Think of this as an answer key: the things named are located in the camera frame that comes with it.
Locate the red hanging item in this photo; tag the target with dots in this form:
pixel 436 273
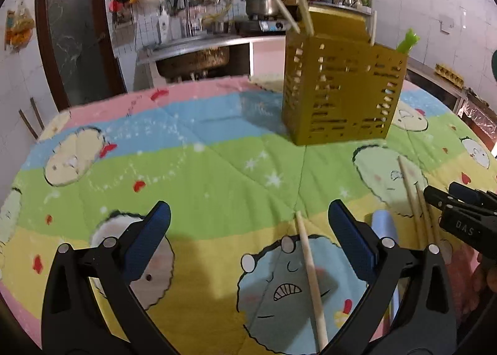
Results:
pixel 114 6

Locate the white soap bottle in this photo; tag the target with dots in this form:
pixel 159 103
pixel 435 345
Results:
pixel 164 28

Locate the green round wall board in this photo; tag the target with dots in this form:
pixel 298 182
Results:
pixel 494 65

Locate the clear plastic sheet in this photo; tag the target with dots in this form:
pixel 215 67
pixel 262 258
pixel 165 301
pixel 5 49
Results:
pixel 479 118

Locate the yellow egg carton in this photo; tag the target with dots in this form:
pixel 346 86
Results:
pixel 449 73

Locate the thin wooden stick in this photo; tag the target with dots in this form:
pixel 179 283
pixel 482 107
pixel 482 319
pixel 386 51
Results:
pixel 28 124
pixel 37 114

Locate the steel faucet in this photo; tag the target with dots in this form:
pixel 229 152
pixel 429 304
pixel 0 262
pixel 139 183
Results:
pixel 188 21

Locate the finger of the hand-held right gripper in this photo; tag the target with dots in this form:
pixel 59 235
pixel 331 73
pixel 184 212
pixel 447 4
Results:
pixel 470 193
pixel 438 201

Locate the stainless steel pot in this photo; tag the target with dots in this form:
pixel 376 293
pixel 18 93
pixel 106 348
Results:
pixel 260 5

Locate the white wall socket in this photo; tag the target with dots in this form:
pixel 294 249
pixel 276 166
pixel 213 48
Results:
pixel 447 24

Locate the brown door with frosted glass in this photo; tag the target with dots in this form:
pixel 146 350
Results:
pixel 73 28

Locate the plastic bag with orange contents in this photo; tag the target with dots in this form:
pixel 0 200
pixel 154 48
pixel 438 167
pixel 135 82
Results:
pixel 19 28

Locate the gold perforated utensil holder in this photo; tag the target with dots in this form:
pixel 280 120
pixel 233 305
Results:
pixel 341 79

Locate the colourful cartoon printed blanket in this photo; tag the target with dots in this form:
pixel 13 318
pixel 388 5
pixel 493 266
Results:
pixel 213 184

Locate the person's right hand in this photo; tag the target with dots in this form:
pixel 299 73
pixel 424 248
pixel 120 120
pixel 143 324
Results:
pixel 490 275

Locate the stainless steel sink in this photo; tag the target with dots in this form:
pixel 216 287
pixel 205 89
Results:
pixel 194 55

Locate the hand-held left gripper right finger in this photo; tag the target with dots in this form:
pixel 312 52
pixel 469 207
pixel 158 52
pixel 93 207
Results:
pixel 349 234

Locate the gas stove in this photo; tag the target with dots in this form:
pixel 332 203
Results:
pixel 264 24

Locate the small steel pot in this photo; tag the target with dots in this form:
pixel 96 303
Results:
pixel 220 26

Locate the tiled kitchen counter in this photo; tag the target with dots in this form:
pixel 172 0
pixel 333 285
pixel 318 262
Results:
pixel 427 71

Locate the small framed picture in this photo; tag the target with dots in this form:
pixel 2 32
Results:
pixel 123 19

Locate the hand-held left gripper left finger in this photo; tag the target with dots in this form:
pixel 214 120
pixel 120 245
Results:
pixel 149 234

